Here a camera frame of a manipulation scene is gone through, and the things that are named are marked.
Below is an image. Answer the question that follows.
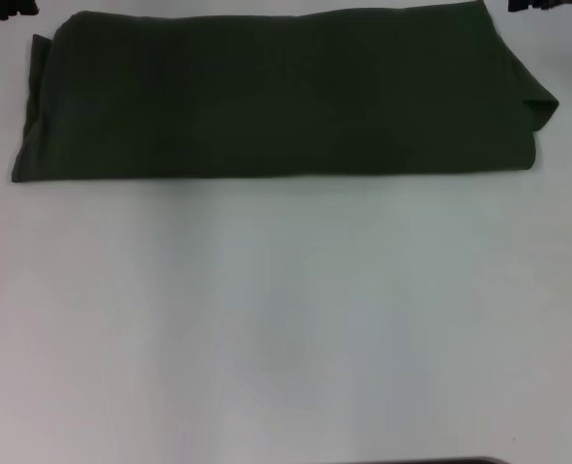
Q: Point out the dark green printed t-shirt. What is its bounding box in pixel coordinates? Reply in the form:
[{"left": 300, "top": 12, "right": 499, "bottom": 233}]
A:
[{"left": 10, "top": 0, "right": 560, "bottom": 185}]

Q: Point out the dark rounded panel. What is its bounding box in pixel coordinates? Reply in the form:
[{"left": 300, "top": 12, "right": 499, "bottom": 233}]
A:
[{"left": 400, "top": 454, "right": 525, "bottom": 464}]

